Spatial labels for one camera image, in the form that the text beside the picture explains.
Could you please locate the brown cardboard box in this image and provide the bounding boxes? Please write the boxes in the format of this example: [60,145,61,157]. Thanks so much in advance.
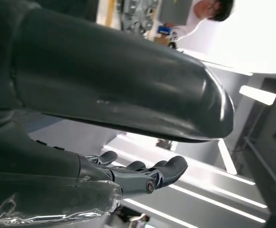
[153,35,172,46]

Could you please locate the bright ceiling light panel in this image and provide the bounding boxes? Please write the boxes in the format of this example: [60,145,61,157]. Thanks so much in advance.
[218,138,238,176]
[239,85,276,106]

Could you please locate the seated person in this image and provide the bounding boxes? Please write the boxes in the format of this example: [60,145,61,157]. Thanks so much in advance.
[170,0,235,41]

